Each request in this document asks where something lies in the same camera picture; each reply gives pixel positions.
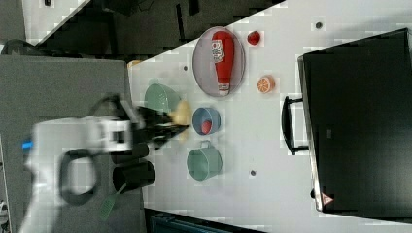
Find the large black cup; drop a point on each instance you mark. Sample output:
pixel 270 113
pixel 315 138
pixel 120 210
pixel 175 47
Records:
pixel 133 176

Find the green mug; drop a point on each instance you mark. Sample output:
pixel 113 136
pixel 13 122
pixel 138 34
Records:
pixel 205 162

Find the green spatula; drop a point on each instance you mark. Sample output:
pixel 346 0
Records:
pixel 109 203

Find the peeled yellow toy banana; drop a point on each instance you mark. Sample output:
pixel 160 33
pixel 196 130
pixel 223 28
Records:
pixel 182 114

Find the grey oval plate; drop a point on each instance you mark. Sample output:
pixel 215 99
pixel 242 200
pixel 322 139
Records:
pixel 203 65

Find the red ketchup bottle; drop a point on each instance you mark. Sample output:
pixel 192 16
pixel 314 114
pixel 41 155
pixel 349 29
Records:
pixel 223 49

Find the black toaster oven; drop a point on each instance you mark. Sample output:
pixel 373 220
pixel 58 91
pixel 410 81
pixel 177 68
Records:
pixel 357 106

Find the orange slice toy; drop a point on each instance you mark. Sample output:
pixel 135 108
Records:
pixel 265 84

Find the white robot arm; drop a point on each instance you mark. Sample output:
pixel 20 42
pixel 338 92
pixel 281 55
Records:
pixel 64 155

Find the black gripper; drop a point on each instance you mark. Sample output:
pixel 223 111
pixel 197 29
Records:
pixel 154 127

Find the red toy strawberry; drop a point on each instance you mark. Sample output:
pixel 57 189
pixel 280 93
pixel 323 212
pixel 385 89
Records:
pixel 253 38

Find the blue bowl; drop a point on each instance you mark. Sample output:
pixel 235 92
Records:
pixel 202 114

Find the black oven door handle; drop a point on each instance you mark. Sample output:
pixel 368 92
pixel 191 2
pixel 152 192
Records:
pixel 287 128

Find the red toy in bowl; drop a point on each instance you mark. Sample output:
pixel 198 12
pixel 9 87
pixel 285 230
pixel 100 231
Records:
pixel 206 127

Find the green plastic colander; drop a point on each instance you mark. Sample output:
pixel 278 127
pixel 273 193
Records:
pixel 161 98

